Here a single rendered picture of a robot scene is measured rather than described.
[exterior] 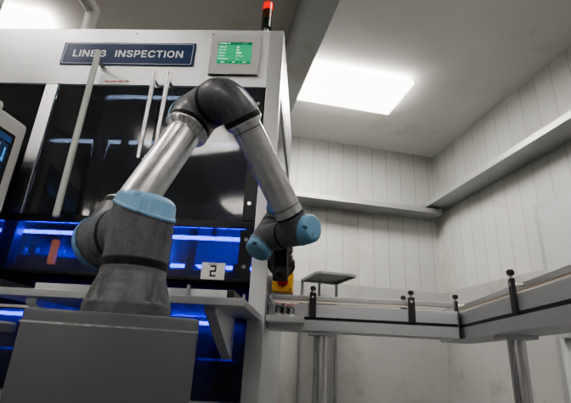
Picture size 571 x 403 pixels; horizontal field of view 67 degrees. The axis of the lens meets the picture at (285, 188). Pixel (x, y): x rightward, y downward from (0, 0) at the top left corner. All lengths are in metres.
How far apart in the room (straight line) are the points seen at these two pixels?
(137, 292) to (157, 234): 0.11
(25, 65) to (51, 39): 0.17
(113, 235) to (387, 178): 5.20
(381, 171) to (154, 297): 5.21
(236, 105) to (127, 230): 0.42
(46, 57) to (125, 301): 1.67
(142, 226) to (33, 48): 1.65
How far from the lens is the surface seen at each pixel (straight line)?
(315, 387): 1.68
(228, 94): 1.07
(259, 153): 1.07
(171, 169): 1.04
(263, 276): 1.56
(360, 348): 5.22
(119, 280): 0.78
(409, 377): 5.45
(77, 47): 2.25
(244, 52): 1.98
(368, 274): 5.37
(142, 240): 0.80
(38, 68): 2.27
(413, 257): 5.67
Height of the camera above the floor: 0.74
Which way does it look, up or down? 22 degrees up
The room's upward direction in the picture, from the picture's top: 3 degrees clockwise
